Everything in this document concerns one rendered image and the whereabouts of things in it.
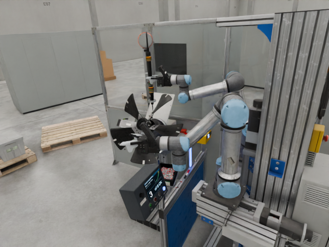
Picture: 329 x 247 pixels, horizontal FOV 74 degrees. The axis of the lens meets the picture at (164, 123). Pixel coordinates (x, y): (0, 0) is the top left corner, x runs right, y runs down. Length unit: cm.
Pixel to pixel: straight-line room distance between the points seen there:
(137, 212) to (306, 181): 90
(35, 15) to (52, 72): 712
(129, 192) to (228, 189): 51
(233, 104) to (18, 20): 1320
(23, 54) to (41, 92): 109
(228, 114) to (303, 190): 64
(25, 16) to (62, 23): 174
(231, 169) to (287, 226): 46
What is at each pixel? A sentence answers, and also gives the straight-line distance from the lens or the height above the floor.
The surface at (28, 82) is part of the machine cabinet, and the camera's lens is 703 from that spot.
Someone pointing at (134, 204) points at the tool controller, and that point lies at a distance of 121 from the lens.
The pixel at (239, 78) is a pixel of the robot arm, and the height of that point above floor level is 165.
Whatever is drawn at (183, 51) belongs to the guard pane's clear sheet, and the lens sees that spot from 244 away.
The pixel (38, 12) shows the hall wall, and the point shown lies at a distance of 1404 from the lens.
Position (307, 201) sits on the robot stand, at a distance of 146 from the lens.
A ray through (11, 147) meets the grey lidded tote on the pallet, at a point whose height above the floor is 35.
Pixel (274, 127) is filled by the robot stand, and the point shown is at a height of 146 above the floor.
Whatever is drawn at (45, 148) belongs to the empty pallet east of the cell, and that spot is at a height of 7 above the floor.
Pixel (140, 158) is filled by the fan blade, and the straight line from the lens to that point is 192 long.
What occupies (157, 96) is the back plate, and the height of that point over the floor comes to 133.
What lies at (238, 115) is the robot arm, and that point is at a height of 163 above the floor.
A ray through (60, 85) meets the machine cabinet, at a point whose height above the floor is 58.
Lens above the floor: 200
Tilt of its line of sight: 24 degrees down
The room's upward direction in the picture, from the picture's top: 3 degrees counter-clockwise
